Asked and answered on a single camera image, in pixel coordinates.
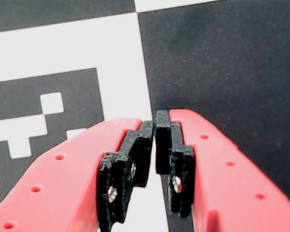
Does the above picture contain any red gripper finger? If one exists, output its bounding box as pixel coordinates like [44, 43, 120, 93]
[154, 108, 290, 232]
[0, 117, 155, 232]

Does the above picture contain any black white marker board mat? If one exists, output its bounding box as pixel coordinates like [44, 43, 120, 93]
[0, 0, 290, 232]

